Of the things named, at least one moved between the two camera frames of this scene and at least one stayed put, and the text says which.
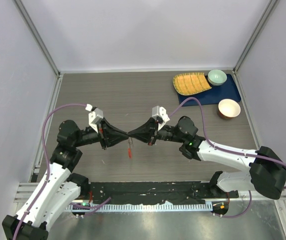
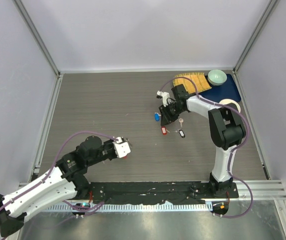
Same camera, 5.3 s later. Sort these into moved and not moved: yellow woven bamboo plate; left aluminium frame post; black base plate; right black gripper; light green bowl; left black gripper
Moved: right black gripper; left black gripper
Not moved: black base plate; left aluminium frame post; yellow woven bamboo plate; light green bowl
